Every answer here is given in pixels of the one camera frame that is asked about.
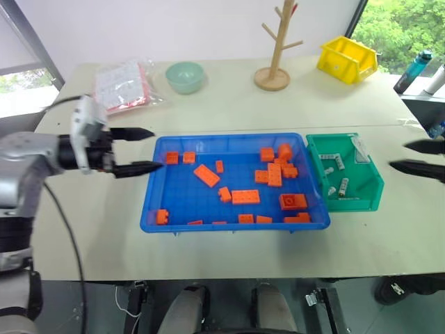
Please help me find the dark blue-capped water bottle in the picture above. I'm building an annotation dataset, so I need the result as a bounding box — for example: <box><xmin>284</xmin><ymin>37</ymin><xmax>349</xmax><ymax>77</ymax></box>
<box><xmin>393</xmin><ymin>49</ymin><xmax>433</xmax><ymax>95</ymax></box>

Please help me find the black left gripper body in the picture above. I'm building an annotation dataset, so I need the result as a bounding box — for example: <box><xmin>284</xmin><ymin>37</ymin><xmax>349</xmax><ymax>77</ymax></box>
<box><xmin>86</xmin><ymin>127</ymin><xmax>118</xmax><ymax>173</ymax></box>

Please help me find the white label card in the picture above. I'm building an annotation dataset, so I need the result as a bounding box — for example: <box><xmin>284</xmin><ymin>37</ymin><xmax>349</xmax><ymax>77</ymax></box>
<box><xmin>350</xmin><ymin>136</ymin><xmax>371</xmax><ymax>164</ymax></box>

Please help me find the blue plastic bin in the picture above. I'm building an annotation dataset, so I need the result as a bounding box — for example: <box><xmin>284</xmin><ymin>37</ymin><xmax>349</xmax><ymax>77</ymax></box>
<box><xmin>139</xmin><ymin>132</ymin><xmax>332</xmax><ymax>234</ymax></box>

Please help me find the grey right robot leg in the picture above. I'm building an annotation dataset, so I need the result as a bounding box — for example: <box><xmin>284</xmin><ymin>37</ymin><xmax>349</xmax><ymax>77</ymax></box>
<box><xmin>250</xmin><ymin>282</ymin><xmax>300</xmax><ymax>334</ymax></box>

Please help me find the silver robot torso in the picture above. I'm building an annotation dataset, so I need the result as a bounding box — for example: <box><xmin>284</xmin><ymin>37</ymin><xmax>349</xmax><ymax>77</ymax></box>
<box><xmin>0</xmin><ymin>269</ymin><xmax>45</xmax><ymax>334</ymax></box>

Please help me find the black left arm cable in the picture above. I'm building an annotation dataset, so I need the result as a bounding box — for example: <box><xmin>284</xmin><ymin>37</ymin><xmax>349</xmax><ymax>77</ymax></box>
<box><xmin>42</xmin><ymin>97</ymin><xmax>86</xmax><ymax>334</ymax></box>

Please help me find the long orange brick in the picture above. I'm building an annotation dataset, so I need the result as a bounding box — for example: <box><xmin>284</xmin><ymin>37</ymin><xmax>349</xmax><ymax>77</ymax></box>
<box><xmin>231</xmin><ymin>189</ymin><xmax>261</xmax><ymax>206</ymax></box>
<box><xmin>193</xmin><ymin>164</ymin><xmax>222</xmax><ymax>189</ymax></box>
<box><xmin>267</xmin><ymin>161</ymin><xmax>283</xmax><ymax>188</ymax></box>

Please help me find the large square orange brick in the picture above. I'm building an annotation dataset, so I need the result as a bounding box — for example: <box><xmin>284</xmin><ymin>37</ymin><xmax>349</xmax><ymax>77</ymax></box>
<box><xmin>279</xmin><ymin>193</ymin><xmax>309</xmax><ymax>211</ymax></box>

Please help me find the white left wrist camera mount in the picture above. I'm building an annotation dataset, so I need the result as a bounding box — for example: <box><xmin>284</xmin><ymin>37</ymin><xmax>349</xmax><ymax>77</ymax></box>
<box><xmin>70</xmin><ymin>95</ymin><xmax>109</xmax><ymax>175</ymax></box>

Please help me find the grey robot leg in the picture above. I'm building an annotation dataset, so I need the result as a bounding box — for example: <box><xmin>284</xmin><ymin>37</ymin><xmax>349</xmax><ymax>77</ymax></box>
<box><xmin>250</xmin><ymin>282</ymin><xmax>300</xmax><ymax>334</ymax></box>
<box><xmin>156</xmin><ymin>284</ymin><xmax>211</xmax><ymax>334</ymax></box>

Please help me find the tall orange cube brick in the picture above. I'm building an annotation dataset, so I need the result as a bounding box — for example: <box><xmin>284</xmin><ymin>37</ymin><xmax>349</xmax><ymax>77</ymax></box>
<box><xmin>277</xmin><ymin>143</ymin><xmax>294</xmax><ymax>162</ymax></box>

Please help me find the grey left robot leg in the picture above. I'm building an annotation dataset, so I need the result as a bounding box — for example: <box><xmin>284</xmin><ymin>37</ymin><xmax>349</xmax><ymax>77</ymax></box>
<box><xmin>156</xmin><ymin>284</ymin><xmax>211</xmax><ymax>334</ymax></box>

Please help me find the green plastic bin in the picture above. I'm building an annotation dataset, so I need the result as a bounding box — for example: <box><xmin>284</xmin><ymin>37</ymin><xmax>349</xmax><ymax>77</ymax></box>
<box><xmin>305</xmin><ymin>132</ymin><xmax>385</xmax><ymax>213</ymax></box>

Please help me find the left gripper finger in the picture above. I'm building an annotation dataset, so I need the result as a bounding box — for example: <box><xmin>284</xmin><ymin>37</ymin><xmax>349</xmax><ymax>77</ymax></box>
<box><xmin>110</xmin><ymin>127</ymin><xmax>156</xmax><ymax>142</ymax></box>
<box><xmin>113</xmin><ymin>160</ymin><xmax>165</xmax><ymax>180</ymax></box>

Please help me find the white water bottle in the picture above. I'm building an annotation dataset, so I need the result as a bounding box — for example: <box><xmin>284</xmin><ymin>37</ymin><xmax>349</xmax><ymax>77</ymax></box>
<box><xmin>423</xmin><ymin>63</ymin><xmax>445</xmax><ymax>96</ymax></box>

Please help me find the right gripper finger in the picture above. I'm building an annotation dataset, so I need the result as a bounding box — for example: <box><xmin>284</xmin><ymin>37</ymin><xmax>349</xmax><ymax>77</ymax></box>
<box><xmin>389</xmin><ymin>159</ymin><xmax>445</xmax><ymax>184</ymax></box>
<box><xmin>403</xmin><ymin>138</ymin><xmax>445</xmax><ymax>156</ymax></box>

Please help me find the black table frame leg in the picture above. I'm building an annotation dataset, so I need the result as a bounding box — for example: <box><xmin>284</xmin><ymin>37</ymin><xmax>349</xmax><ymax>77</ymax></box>
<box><xmin>124</xmin><ymin>279</ymin><xmax>151</xmax><ymax>334</ymax></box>
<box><xmin>305</xmin><ymin>286</ymin><xmax>349</xmax><ymax>334</ymax></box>

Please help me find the stepped orange brick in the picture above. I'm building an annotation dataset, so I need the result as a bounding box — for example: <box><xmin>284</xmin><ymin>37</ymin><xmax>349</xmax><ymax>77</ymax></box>
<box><xmin>283</xmin><ymin>212</ymin><xmax>312</xmax><ymax>224</ymax></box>

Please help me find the clear bag of white cards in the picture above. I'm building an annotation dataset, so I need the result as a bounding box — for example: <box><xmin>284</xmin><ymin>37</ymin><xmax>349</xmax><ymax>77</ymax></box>
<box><xmin>93</xmin><ymin>58</ymin><xmax>168</xmax><ymax>116</ymax></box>

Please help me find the yellow plastic bin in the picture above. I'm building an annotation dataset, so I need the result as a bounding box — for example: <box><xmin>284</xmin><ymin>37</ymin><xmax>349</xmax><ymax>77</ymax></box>
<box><xmin>316</xmin><ymin>35</ymin><xmax>379</xmax><ymax>85</ymax></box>

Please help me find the mint green bowl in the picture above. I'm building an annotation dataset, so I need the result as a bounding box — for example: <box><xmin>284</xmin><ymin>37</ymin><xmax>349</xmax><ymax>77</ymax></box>
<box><xmin>165</xmin><ymin>61</ymin><xmax>205</xmax><ymax>95</ymax></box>

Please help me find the thin white cable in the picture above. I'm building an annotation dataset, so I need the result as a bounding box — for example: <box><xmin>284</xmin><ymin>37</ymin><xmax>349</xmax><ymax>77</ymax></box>
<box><xmin>114</xmin><ymin>284</ymin><xmax>130</xmax><ymax>318</ymax></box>

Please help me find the wooden mug tree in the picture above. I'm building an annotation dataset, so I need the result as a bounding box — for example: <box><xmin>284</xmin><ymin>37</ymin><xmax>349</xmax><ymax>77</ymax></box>
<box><xmin>253</xmin><ymin>0</ymin><xmax>304</xmax><ymax>93</ymax></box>

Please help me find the clear plastic bottle blue cap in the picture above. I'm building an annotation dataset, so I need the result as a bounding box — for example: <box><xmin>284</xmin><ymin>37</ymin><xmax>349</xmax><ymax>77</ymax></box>
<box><xmin>427</xmin><ymin>120</ymin><xmax>445</xmax><ymax>140</ymax></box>

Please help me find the black shoe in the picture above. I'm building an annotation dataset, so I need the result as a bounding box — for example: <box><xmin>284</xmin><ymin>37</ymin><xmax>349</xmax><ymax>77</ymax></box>
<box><xmin>374</xmin><ymin>274</ymin><xmax>445</xmax><ymax>308</ymax></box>

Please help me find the dark window frame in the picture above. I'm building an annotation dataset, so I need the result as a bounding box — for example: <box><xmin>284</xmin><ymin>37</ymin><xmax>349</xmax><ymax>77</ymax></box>
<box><xmin>0</xmin><ymin>0</ymin><xmax>66</xmax><ymax>92</ymax></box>

